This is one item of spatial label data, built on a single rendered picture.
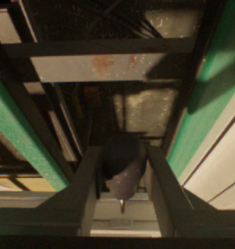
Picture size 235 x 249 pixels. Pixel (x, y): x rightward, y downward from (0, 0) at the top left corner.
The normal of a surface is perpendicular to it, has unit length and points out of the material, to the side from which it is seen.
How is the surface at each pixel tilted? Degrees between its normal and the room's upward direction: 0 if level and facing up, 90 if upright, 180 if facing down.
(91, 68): 0
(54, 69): 0
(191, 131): 0
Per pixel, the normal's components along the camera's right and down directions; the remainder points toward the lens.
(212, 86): -0.02, 0.78
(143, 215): -0.02, -0.62
